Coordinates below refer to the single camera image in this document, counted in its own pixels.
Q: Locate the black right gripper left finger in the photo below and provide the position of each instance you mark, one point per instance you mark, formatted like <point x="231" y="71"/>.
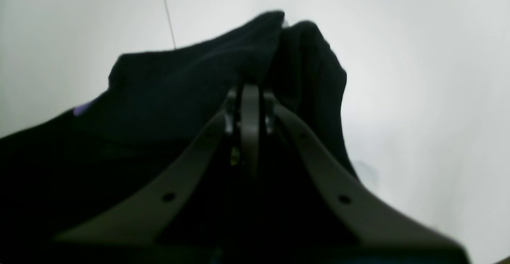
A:
<point x="139" y="219"/>

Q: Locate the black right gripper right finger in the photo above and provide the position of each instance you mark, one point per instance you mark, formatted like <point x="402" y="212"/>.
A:
<point x="383" y="235"/>

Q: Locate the black T-shirt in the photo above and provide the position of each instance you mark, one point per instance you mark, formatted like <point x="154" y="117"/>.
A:
<point x="62" y="172"/>

